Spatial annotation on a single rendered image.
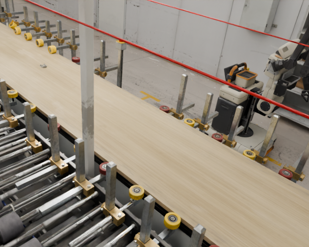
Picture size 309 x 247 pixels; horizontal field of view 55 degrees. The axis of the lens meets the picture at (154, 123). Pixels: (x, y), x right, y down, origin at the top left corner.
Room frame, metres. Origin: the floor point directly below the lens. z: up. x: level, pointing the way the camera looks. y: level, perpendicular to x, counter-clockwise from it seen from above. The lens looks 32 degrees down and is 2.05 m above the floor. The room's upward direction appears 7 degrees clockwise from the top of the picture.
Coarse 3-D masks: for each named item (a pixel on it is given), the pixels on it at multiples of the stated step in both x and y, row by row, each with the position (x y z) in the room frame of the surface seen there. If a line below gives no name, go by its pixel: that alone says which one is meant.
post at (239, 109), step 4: (236, 108) 1.84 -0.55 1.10; (240, 108) 1.83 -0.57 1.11; (236, 112) 1.84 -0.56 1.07; (240, 112) 1.83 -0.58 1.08; (236, 116) 1.83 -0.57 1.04; (240, 116) 1.84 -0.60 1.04; (236, 120) 1.83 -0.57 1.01; (232, 124) 1.84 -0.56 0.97; (236, 124) 1.82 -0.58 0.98; (232, 128) 1.84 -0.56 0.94; (236, 128) 1.84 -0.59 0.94; (232, 132) 1.83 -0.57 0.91; (232, 136) 1.83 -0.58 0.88; (232, 140) 1.84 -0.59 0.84
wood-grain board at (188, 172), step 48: (0, 48) 2.92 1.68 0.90; (48, 96) 2.04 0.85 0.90; (96, 96) 2.14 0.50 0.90; (96, 144) 1.50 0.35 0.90; (144, 144) 1.56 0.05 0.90; (192, 144) 1.63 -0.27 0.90; (144, 192) 1.16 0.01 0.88; (192, 192) 1.18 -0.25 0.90; (240, 192) 1.23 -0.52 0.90; (288, 192) 1.28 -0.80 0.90; (240, 240) 0.91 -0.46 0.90; (288, 240) 0.94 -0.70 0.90
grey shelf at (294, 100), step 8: (304, 16) 3.81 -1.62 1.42; (304, 24) 3.91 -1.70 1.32; (304, 32) 3.77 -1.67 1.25; (296, 72) 4.13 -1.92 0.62; (296, 88) 3.77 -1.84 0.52; (288, 96) 4.12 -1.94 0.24; (296, 96) 4.05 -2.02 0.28; (304, 96) 3.60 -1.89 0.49; (288, 104) 4.04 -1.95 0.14; (296, 104) 4.02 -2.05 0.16; (304, 104) 3.96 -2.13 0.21; (280, 112) 3.75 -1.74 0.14; (288, 112) 3.79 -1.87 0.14; (304, 112) 3.85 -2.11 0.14; (296, 120) 3.58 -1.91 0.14; (304, 120) 3.61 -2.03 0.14
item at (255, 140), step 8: (248, 128) 2.98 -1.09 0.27; (256, 128) 2.98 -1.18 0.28; (264, 128) 3.01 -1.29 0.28; (240, 136) 2.77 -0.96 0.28; (248, 136) 2.79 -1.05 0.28; (256, 136) 2.81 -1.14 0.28; (264, 136) 2.84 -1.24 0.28; (240, 144) 2.62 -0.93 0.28; (248, 144) 2.64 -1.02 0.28; (256, 144) 2.66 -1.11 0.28; (272, 144) 2.85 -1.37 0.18; (240, 152) 2.55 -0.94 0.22
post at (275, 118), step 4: (276, 116) 1.68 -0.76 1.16; (272, 120) 1.68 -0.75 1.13; (276, 120) 1.67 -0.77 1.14; (272, 124) 1.68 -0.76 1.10; (276, 124) 1.68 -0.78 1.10; (268, 128) 1.69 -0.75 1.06; (272, 128) 1.67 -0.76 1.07; (268, 132) 1.68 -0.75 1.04; (272, 132) 1.67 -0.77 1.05; (268, 136) 1.68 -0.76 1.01; (272, 136) 1.69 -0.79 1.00; (264, 140) 1.69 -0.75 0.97; (268, 140) 1.67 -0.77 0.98; (264, 144) 1.68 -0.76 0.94; (268, 144) 1.67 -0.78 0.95; (264, 148) 1.67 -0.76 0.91; (260, 152) 1.68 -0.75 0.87; (264, 152) 1.67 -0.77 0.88
